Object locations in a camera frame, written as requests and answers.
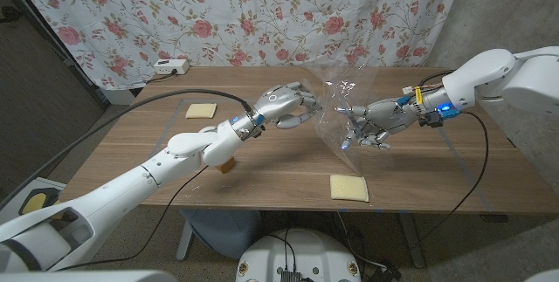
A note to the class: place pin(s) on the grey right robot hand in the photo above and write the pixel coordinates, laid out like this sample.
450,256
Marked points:
384,118

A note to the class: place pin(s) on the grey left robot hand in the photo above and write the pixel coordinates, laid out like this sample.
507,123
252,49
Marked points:
279,103

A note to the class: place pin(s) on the transparent cling film sheet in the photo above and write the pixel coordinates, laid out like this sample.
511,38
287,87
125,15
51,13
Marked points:
336,98

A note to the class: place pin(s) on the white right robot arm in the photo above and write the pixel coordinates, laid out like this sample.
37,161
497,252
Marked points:
502,81

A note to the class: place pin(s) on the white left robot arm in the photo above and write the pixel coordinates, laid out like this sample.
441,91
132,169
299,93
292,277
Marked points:
153,177

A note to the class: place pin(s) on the brown wooden block with holes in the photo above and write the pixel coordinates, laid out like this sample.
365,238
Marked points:
227,166

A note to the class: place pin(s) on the yellow sponge near front edge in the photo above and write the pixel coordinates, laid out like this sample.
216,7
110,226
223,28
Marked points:
349,188

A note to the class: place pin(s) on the yellow sponge at left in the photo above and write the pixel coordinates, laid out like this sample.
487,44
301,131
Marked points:
201,111

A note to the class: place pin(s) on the floral backdrop cloth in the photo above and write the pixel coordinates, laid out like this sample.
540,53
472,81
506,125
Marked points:
218,11

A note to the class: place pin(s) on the white power strip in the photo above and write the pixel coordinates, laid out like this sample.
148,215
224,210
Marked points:
170,67

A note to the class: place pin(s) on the grey metal table leg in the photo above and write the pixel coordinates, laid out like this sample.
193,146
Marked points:
184,240
412,238

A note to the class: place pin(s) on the blue grey round stool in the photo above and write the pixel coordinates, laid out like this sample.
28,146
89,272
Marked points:
222,229

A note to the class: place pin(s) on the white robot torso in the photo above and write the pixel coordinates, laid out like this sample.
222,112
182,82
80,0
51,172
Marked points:
305,251

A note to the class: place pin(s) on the black power adapter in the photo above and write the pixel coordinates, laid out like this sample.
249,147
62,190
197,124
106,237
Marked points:
384,271

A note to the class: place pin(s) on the white mat with yellow marks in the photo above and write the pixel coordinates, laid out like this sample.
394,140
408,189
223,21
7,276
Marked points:
32,199

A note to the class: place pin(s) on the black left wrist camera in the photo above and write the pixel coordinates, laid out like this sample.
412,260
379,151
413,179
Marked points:
258,132

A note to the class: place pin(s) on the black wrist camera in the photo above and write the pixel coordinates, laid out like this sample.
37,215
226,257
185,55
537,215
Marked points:
432,118
258,132

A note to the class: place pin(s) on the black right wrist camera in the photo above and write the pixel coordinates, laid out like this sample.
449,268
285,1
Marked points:
432,118

